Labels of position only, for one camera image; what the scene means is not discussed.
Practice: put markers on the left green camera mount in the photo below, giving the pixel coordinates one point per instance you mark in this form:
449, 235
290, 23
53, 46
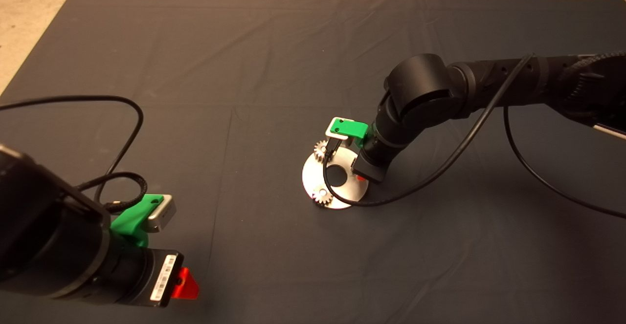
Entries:
132, 219

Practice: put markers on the round metal carrier plate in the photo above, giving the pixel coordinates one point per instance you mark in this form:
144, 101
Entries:
313, 180

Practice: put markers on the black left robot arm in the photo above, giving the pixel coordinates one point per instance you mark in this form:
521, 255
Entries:
49, 236

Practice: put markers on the silver camera box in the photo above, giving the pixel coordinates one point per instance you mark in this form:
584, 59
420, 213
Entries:
333, 131
164, 214

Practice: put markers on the right green camera mount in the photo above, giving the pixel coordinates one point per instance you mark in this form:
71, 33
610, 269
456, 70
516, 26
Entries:
349, 127

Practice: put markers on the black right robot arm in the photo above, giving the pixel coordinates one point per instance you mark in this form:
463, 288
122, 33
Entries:
440, 87

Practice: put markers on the right silver camera box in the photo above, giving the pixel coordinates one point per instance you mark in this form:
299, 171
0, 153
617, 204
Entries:
333, 131

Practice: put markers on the dark grey table cloth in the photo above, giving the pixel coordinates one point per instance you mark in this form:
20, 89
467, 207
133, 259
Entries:
293, 45

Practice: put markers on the left silver camera box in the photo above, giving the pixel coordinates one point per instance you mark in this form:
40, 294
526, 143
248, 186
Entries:
164, 214

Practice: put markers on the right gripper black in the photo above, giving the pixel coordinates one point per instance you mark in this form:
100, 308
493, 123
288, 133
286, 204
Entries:
372, 162

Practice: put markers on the small steel spur gear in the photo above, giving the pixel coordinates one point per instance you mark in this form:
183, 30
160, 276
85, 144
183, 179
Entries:
323, 197
320, 149

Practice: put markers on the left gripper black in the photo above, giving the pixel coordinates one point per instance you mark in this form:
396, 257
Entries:
160, 277

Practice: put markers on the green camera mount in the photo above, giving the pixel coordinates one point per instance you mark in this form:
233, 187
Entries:
349, 127
132, 219

